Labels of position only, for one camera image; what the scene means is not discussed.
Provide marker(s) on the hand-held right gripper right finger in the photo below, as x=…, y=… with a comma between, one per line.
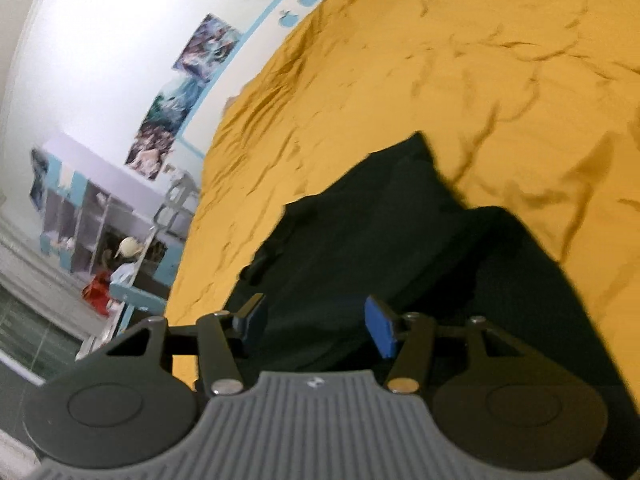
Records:
x=381, y=325

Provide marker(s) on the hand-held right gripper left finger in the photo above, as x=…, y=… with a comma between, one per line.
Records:
x=252, y=317

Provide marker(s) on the black cloth garment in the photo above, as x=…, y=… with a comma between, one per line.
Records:
x=375, y=240

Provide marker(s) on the light blue furniture edge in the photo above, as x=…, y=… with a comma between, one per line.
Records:
x=137, y=294

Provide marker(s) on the cream hat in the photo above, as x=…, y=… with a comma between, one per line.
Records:
x=129, y=247

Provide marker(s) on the red bag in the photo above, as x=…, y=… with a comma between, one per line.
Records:
x=97, y=292

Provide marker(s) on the white and blue shelf unit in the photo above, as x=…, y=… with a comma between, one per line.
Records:
x=90, y=195

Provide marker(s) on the yellow blanket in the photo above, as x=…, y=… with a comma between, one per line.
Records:
x=400, y=60

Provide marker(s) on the grey metal frame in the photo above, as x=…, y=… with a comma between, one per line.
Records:
x=177, y=205

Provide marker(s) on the brownish wall poster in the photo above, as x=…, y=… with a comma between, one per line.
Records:
x=147, y=152

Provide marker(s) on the teal wall poster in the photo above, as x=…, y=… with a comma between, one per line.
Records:
x=172, y=102

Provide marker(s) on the purple wall poster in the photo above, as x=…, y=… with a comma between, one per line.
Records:
x=207, y=45

